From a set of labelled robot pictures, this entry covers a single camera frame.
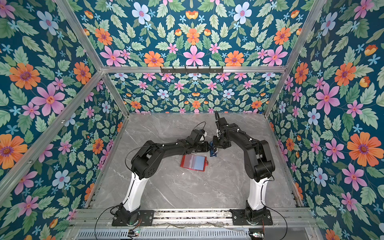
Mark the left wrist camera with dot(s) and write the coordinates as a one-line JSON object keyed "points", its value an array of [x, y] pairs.
{"points": [[198, 135]]}

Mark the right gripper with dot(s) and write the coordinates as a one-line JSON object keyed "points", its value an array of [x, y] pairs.
{"points": [[216, 143]]}

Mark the aluminium front rail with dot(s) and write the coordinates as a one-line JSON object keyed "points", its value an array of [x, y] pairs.
{"points": [[196, 219]]}

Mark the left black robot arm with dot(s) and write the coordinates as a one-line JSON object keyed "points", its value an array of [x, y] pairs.
{"points": [[144, 165]]}

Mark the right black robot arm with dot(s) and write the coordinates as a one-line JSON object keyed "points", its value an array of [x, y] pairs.
{"points": [[259, 166]]}

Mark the red leather card holder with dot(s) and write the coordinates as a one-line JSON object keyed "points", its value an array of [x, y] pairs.
{"points": [[194, 162]]}

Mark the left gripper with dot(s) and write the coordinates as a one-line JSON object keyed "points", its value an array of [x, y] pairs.
{"points": [[206, 147]]}

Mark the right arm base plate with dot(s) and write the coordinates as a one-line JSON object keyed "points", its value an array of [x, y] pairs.
{"points": [[251, 218]]}

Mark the metal hook rail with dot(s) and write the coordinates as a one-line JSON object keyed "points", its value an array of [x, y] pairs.
{"points": [[191, 70]]}

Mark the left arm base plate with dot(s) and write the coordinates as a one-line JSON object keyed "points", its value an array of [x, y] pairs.
{"points": [[137, 218]]}

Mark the white vent grille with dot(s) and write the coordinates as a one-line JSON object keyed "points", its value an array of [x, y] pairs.
{"points": [[164, 234]]}

